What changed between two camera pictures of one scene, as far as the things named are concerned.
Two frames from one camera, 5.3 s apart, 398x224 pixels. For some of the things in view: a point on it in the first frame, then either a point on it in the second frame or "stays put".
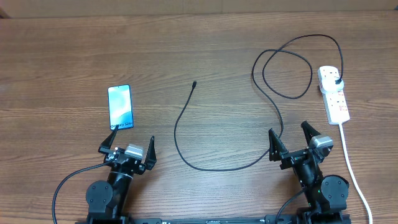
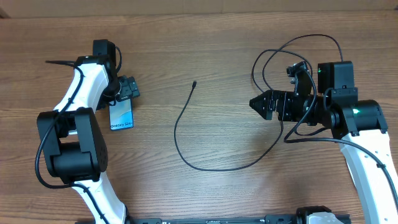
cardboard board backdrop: (66, 9) stays put
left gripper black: (149, 160) to (129, 88)
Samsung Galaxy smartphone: (120, 107) stays put
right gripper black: (277, 150) to (283, 98)
